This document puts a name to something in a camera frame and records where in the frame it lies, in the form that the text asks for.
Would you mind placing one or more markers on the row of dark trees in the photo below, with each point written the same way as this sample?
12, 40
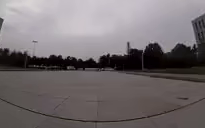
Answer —
156, 56

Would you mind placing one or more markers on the grey pole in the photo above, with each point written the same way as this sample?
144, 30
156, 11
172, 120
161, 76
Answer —
142, 61

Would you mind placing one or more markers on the grass strip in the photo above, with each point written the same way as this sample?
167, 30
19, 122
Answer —
183, 74

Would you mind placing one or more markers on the white vehicle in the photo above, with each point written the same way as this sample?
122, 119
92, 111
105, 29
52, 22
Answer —
70, 67

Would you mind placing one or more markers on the tall lamp post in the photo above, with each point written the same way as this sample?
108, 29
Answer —
34, 48

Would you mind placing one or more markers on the grey paved plaza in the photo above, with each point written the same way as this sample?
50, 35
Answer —
96, 93

